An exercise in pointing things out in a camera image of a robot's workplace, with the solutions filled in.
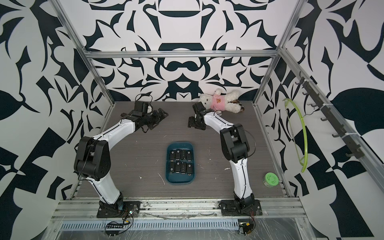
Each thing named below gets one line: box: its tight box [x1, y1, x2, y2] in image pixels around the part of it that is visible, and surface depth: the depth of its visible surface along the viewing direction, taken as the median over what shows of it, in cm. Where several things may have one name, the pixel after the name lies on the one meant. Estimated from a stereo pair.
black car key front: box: [175, 160, 181, 174], surface depth 89 cm
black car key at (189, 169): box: [186, 163, 193, 176], surface depth 87 cm
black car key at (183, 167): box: [180, 161, 187, 175], surface depth 88 cm
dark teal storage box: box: [165, 141, 196, 185], surface depth 89 cm
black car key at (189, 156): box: [186, 150, 193, 162], surface depth 93 cm
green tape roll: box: [262, 172, 280, 188], surface depth 81 cm
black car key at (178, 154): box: [175, 149, 181, 161], surface depth 93 cm
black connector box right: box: [238, 220, 256, 235], surface depth 73 cm
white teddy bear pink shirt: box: [198, 88, 245, 113], surface depth 113 cm
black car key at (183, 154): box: [180, 149, 187, 160], surface depth 93 cm
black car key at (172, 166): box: [169, 159, 175, 174], surface depth 89 cm
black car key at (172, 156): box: [169, 150, 176, 162], surface depth 93 cm
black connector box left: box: [105, 221, 124, 236], surface depth 74 cm
